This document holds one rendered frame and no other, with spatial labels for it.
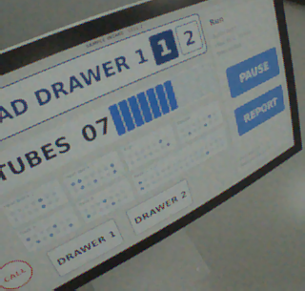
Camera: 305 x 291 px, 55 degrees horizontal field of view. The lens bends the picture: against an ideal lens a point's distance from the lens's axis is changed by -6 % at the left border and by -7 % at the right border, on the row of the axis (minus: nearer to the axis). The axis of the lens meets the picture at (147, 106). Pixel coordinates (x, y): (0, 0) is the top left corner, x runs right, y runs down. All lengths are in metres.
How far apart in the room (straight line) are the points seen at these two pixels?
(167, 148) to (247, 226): 1.17
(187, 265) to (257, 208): 0.44
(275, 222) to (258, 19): 1.25
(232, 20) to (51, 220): 0.33
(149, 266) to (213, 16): 1.14
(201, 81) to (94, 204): 0.20
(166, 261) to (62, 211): 1.04
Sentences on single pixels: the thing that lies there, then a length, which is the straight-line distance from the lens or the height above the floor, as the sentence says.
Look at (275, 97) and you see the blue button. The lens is 0.49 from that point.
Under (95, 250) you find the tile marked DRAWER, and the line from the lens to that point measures 0.43.
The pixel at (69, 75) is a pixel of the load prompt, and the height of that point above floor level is 1.16.
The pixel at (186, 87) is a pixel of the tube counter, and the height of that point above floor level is 1.11.
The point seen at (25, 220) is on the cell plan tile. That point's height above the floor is 1.06.
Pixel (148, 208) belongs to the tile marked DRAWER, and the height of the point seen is 1.01.
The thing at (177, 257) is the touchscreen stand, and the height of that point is 0.04.
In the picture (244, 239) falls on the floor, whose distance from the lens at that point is 1.52.
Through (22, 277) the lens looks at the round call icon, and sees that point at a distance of 0.43.
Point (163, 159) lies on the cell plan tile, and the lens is 0.40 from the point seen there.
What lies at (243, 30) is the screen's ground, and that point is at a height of 1.14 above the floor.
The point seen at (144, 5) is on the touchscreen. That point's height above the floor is 1.20.
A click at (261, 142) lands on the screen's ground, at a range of 0.49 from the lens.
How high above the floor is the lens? 1.42
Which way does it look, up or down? 57 degrees down
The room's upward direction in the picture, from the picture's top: 5 degrees clockwise
